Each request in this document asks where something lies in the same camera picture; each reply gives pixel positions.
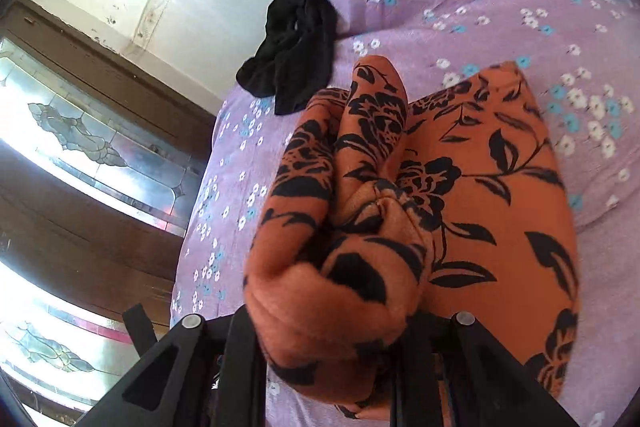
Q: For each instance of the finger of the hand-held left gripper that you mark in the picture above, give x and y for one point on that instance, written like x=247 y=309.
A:
x=139 y=327

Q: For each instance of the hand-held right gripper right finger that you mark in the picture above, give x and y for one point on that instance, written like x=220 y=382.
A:
x=480 y=357

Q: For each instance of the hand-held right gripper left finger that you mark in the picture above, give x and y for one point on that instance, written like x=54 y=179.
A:
x=235 y=357

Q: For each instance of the purple floral bedsheet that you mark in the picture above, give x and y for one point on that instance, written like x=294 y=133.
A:
x=450 y=7

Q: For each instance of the wooden stained glass door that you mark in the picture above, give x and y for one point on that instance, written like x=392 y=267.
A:
x=100 y=147
x=60 y=347

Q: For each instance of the orange black floral garment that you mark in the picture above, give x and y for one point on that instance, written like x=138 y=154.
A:
x=425 y=187

